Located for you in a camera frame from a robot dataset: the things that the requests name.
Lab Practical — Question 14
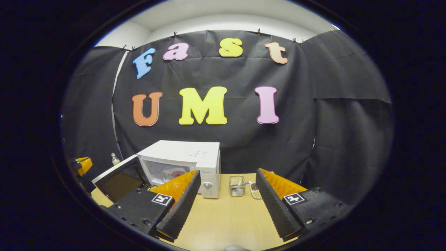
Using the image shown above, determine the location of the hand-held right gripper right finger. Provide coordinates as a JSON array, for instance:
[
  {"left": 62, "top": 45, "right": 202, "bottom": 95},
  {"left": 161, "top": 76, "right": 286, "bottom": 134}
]
[{"left": 255, "top": 168, "right": 351, "bottom": 242}]

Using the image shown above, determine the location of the white microwave oven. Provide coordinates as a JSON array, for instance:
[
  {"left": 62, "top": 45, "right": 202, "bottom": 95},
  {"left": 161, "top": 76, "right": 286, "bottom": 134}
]
[{"left": 92, "top": 140, "right": 221, "bottom": 203}]

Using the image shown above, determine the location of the wire utensil basket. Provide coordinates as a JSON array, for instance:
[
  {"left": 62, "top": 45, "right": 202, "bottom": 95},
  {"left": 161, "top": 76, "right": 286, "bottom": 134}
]
[{"left": 229, "top": 175, "right": 246, "bottom": 197}]

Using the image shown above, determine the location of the white divided bean tray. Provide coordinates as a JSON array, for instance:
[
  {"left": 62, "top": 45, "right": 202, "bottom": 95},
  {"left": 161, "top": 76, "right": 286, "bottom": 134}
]
[{"left": 249, "top": 181, "right": 262, "bottom": 199}]

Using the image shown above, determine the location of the white square plate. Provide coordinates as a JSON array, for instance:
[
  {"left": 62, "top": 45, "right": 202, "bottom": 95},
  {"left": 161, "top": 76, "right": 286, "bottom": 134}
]
[{"left": 162, "top": 168, "right": 189, "bottom": 182}]

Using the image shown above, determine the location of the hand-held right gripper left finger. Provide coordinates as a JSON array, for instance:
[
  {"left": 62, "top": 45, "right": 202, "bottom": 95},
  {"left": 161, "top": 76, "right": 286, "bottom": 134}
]
[{"left": 101, "top": 170, "right": 202, "bottom": 243}]

